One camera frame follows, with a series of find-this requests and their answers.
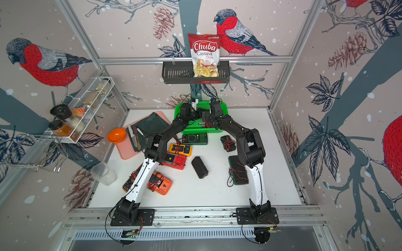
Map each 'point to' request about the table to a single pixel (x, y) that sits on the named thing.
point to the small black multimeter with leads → (229, 145)
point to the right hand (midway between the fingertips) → (208, 113)
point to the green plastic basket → (198, 126)
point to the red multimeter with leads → (176, 161)
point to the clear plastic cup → (100, 172)
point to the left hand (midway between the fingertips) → (211, 108)
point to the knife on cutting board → (134, 134)
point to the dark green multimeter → (194, 139)
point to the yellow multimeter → (183, 149)
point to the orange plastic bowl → (116, 135)
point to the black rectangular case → (199, 168)
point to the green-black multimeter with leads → (238, 174)
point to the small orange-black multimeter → (130, 181)
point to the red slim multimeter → (206, 117)
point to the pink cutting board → (125, 148)
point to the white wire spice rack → (71, 124)
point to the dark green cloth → (149, 126)
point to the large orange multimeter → (159, 183)
